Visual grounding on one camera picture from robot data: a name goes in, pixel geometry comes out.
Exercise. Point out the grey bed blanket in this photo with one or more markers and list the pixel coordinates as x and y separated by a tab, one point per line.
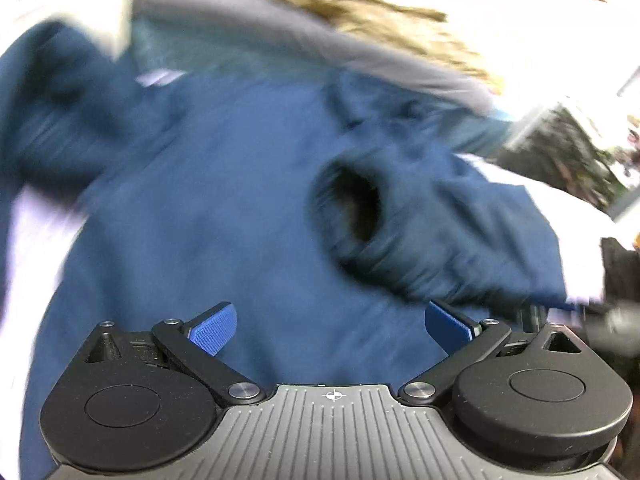
300	30

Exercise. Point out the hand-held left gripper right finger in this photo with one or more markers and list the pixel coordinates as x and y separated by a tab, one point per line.
447	328

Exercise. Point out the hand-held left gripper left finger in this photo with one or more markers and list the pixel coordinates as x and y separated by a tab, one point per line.
215	328

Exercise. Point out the white machine with knobs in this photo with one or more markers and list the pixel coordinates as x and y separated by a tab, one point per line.
75	0

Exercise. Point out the dark mottled object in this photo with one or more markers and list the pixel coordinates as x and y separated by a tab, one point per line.
560	150

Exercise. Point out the navy blue padded jacket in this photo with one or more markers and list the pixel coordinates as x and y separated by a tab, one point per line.
225	210

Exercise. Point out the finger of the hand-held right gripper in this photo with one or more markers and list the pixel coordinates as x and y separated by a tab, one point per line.
532	316

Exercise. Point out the olive brown coat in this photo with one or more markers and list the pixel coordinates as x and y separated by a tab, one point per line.
375	15

